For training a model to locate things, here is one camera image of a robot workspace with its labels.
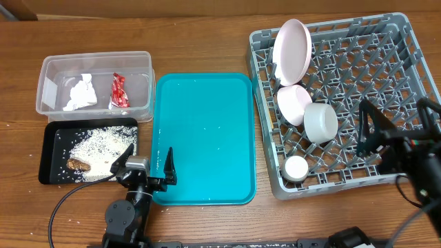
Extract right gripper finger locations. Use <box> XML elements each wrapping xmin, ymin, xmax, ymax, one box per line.
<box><xmin>417</xmin><ymin>98</ymin><xmax>440</xmax><ymax>136</ymax></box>
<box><xmin>356</xmin><ymin>99</ymin><xmax>396</xmax><ymax>157</ymax></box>

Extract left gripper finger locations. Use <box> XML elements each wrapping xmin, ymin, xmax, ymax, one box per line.
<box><xmin>110</xmin><ymin>143</ymin><xmax>134</xmax><ymax>174</ymax></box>
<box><xmin>163</xmin><ymin>147</ymin><xmax>177</xmax><ymax>185</ymax></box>

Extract white rice grains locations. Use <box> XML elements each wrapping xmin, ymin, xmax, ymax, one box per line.
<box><xmin>70</xmin><ymin>127</ymin><xmax>137</xmax><ymax>183</ymax></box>

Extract brown food scraps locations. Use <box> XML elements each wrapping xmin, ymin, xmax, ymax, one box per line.
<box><xmin>66</xmin><ymin>158</ymin><xmax>91</xmax><ymax>172</ymax></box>

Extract grey round bowl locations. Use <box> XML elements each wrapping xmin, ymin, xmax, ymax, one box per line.
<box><xmin>303</xmin><ymin>103</ymin><xmax>338</xmax><ymax>144</ymax></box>

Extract red foil snack wrapper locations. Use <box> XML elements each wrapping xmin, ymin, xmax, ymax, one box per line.
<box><xmin>108</xmin><ymin>72</ymin><xmax>130</xmax><ymax>110</ymax></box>

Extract white paper napkin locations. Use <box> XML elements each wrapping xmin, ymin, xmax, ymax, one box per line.
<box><xmin>63</xmin><ymin>74</ymin><xmax>97</xmax><ymax>111</ymax></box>

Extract small pink bowl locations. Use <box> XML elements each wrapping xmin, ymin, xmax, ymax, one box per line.
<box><xmin>277</xmin><ymin>85</ymin><xmax>312</xmax><ymax>126</ymax></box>

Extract white plastic cup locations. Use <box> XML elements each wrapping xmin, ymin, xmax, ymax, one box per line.
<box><xmin>281</xmin><ymin>156</ymin><xmax>309</xmax><ymax>183</ymax></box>

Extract large white round plate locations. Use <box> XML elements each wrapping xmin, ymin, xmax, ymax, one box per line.
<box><xmin>272</xmin><ymin>19</ymin><xmax>312</xmax><ymax>86</ymax></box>

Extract wooden chopstick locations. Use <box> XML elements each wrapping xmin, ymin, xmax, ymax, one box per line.
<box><xmin>267</xmin><ymin>111</ymin><xmax>274</xmax><ymax>131</ymax></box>

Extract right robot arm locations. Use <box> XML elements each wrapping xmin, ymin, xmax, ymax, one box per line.
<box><xmin>356</xmin><ymin>98</ymin><xmax>440</xmax><ymax>234</ymax></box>

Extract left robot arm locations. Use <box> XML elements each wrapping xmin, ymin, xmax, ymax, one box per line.
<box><xmin>101</xmin><ymin>145</ymin><xmax>177</xmax><ymax>247</ymax></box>

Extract grey plastic dishwasher rack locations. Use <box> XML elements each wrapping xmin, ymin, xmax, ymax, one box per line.
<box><xmin>247</xmin><ymin>12</ymin><xmax>440</xmax><ymax>200</ymax></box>

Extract black plastic tray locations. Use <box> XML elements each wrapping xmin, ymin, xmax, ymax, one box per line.
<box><xmin>39</xmin><ymin>118</ymin><xmax>138</xmax><ymax>185</ymax></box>

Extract teal plastic serving tray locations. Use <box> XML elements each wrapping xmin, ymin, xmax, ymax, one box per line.
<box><xmin>150</xmin><ymin>72</ymin><xmax>257</xmax><ymax>206</ymax></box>

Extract clear plastic bin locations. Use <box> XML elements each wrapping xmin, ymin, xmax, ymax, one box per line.
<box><xmin>36</xmin><ymin>51</ymin><xmax>156</xmax><ymax>122</ymax></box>

